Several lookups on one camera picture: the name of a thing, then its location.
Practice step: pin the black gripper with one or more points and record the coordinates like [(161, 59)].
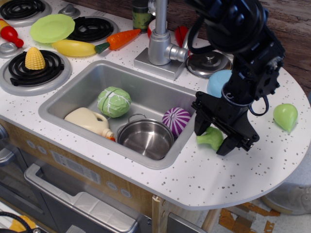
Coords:
[(230, 116)]

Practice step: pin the green toy broccoli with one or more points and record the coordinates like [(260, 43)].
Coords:
[(212, 136)]

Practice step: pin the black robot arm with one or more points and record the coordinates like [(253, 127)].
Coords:
[(237, 27)]

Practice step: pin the small steel pan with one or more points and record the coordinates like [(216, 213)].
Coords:
[(149, 137)]

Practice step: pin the purple toy onion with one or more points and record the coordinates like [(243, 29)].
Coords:
[(176, 120)]

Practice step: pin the light blue plastic bowl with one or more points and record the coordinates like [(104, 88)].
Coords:
[(217, 81)]

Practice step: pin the steel pot lid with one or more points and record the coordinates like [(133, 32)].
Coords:
[(204, 65)]

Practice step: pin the light green toy pear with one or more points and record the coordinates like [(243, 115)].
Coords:
[(285, 115)]

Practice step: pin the silver toy faucet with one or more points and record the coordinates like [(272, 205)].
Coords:
[(162, 57)]

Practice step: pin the silver toy sink basin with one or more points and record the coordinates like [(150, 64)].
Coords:
[(150, 96)]

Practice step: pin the green toy cabbage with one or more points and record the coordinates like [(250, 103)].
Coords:
[(114, 102)]

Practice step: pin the red toy tomato slice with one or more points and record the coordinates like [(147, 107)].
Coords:
[(180, 34)]

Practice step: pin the cream toy jug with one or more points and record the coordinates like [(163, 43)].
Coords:
[(91, 121)]

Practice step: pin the orange toy carrot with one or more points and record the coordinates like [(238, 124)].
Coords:
[(117, 40)]

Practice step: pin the green toy can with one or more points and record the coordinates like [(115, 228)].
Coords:
[(140, 15)]

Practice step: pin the silver toy oven door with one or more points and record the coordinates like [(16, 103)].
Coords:
[(84, 211)]

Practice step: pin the back right stove burner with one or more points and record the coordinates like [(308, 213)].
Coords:
[(93, 29)]

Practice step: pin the stove burner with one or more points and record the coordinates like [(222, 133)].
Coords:
[(93, 29), (23, 13), (17, 79)]

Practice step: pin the yellow toy banana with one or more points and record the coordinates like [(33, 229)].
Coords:
[(74, 48)]

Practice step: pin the grey stove knob back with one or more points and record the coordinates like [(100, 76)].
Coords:
[(70, 10)]

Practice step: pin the grey stove knob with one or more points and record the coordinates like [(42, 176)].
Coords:
[(70, 10), (9, 50)]

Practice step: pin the yellow toy corn cob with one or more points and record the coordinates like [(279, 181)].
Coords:
[(34, 59)]

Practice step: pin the light green plastic plate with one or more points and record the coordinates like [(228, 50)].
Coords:
[(52, 28)]

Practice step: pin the front left stove burner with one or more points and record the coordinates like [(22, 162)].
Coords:
[(17, 79)]

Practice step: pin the grey stove knob left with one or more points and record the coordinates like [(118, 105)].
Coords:
[(9, 50)]

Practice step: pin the red toy ketchup bottle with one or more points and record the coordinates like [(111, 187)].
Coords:
[(9, 33)]

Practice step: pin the back left stove burner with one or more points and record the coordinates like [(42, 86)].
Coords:
[(23, 13)]

